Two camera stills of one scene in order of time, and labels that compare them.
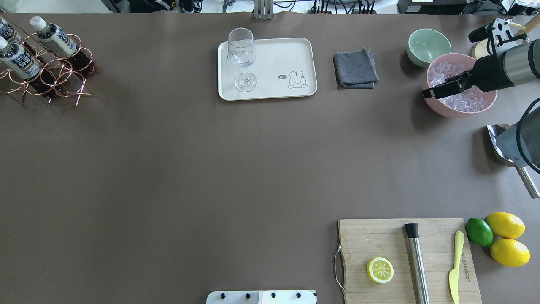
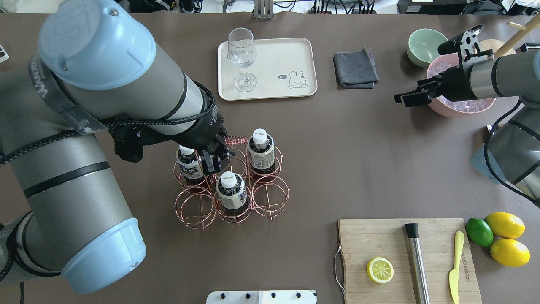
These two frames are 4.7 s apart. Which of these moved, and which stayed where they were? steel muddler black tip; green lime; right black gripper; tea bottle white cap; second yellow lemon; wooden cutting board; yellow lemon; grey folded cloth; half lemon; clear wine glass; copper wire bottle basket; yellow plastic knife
Moved: copper wire bottle basket; tea bottle white cap; right black gripper
Stayed: grey folded cloth; green lime; yellow lemon; second yellow lemon; yellow plastic knife; steel muddler black tip; clear wine glass; wooden cutting board; half lemon
